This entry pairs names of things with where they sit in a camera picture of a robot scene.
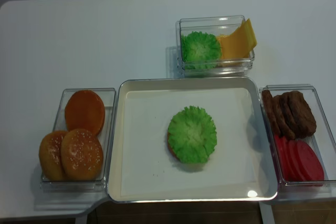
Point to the leftmost red tomato slice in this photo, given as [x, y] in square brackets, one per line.
[280, 145]

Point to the sesame bun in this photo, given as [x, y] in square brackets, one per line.
[50, 157]
[81, 155]

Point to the leftmost brown burger patty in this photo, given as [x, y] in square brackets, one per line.
[268, 107]

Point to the upright yellow cheese slice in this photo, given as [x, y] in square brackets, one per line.
[247, 30]

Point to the bottom bun on tray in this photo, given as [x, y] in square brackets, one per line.
[174, 146]

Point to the clear lettuce and cheese container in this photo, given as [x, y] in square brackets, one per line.
[217, 26]

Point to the front red tomato slice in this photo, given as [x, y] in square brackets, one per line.
[309, 165]

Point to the brown burger patty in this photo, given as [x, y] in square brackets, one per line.
[301, 113]
[282, 124]
[284, 104]
[268, 107]

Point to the clear patty and tomato container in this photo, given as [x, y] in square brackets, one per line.
[322, 143]

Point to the left sesame bun top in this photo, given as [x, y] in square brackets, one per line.
[50, 157]

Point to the front brown burger patty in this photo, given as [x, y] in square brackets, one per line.
[301, 113]

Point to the plain orange bun bottom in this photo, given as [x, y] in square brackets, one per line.
[85, 110]

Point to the white paper tray liner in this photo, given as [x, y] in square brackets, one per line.
[148, 166]

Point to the green lettuce in container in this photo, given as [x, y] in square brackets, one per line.
[199, 46]

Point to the red tomato slice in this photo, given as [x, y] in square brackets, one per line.
[280, 145]
[291, 177]
[309, 165]
[293, 162]

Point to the flat orange cheese slice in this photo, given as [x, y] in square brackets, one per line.
[233, 46]

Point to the white metal tray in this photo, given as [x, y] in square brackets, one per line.
[253, 191]

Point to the green lettuce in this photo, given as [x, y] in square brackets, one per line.
[199, 46]
[196, 131]

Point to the right sesame bun top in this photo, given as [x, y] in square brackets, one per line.
[81, 155]

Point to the clear bun container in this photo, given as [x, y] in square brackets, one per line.
[108, 97]

